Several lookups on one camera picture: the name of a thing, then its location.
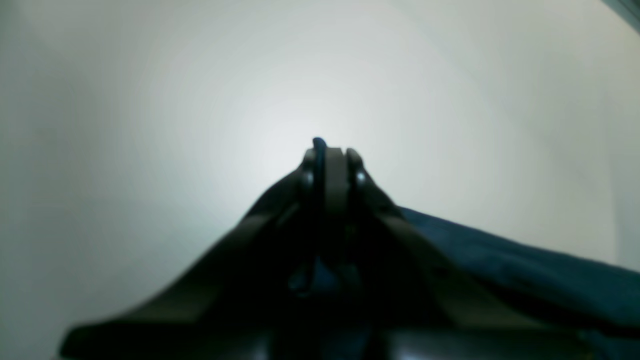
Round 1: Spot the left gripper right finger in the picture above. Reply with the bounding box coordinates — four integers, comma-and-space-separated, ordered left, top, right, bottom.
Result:
325, 147, 594, 360

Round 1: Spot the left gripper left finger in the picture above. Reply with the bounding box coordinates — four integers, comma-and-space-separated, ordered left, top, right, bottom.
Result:
59, 137, 328, 360

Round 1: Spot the dark blue T-shirt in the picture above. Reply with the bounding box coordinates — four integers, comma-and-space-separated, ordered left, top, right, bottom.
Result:
401, 208, 640, 360

